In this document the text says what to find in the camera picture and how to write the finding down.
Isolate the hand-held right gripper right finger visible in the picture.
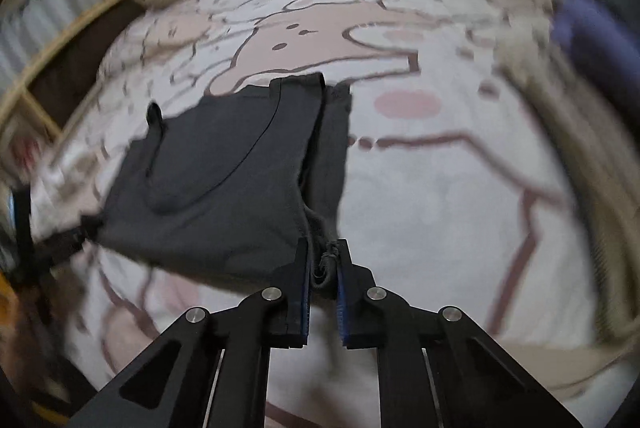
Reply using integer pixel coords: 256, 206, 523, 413
336, 238, 581, 428

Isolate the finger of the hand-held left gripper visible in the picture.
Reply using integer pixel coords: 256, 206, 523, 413
30, 213, 101, 261

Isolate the dark grey garment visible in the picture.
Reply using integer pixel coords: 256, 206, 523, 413
82, 72, 353, 301

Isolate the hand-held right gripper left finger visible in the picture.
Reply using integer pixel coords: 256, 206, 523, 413
65, 237, 311, 428

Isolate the wooden bedside shelf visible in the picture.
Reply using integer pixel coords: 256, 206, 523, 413
0, 0, 176, 139

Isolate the grey curtain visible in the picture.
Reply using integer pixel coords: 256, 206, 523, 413
0, 0, 136, 79

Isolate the bear printed bed sheet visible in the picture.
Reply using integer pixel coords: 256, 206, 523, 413
30, 0, 616, 428

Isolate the purple folded garment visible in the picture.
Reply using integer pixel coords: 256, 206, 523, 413
550, 0, 616, 69

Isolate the beige folded garment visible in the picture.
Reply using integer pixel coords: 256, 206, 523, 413
500, 28, 636, 359

